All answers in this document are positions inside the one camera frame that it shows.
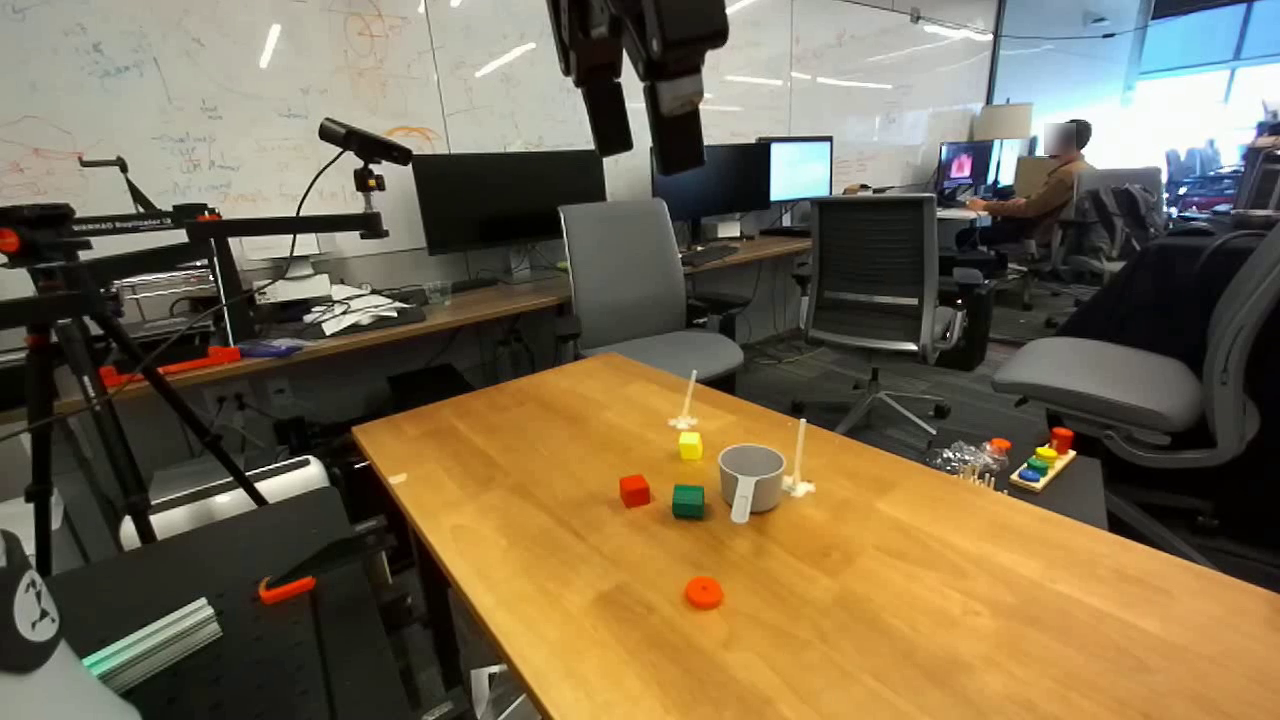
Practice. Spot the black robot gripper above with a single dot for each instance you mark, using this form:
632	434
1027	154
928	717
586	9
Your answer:
665	41

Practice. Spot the yellow cube block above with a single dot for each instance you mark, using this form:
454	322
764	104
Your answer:
689	444

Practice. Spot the red cube block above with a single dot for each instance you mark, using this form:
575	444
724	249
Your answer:
632	491

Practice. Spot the grey measuring cup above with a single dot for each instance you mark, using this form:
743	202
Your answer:
750	480

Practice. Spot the green block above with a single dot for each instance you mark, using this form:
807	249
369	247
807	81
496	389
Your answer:
689	500

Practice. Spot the black computer monitor middle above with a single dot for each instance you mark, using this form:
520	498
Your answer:
733	179

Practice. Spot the black computer monitor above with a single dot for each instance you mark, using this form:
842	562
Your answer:
733	179
502	196

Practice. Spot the lit computer monitor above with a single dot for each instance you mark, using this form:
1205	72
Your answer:
799	170

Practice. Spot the grey office chair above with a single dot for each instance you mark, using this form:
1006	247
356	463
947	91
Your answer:
629	291

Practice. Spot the black computer monitor left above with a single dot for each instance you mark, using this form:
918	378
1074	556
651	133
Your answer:
502	196

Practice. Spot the long wooden desk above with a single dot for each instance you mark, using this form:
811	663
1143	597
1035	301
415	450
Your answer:
464	309

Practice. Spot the black mesh office chair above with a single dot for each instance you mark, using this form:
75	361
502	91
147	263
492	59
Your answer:
876	272

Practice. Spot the clear plastic stand far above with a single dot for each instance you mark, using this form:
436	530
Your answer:
687	423

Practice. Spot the seated person in background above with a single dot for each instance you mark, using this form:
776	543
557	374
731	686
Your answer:
1021	216

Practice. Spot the orange round disc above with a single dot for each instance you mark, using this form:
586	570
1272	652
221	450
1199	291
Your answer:
702	595

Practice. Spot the small black side table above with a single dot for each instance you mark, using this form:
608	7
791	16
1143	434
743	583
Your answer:
990	463

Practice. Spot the grey chair at right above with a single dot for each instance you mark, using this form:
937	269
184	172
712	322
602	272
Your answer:
1150	404

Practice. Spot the black camera on stand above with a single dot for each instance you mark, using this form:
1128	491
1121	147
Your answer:
361	143

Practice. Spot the orange clamp handle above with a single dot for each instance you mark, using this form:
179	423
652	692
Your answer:
288	591

